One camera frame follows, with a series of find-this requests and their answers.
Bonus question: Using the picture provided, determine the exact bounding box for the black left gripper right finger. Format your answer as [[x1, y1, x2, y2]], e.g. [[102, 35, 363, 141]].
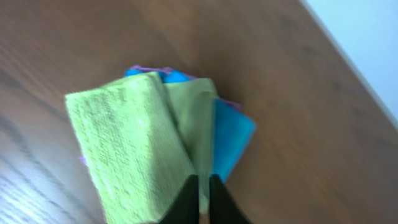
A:
[[209, 174, 251, 224]]

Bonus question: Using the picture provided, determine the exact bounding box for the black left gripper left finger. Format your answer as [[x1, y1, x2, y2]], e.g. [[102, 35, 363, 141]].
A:
[[159, 175, 199, 224]]

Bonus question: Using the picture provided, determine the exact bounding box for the green microfibre cloth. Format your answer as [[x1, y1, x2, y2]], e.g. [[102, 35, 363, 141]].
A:
[[65, 72, 216, 223]]

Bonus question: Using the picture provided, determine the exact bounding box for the folded blue microfibre cloth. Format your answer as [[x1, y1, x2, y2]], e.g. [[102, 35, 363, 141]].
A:
[[124, 68, 257, 184]]

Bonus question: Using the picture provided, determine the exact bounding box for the folded pink microfibre cloth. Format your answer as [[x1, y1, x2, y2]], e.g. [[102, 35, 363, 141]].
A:
[[79, 64, 243, 167]]

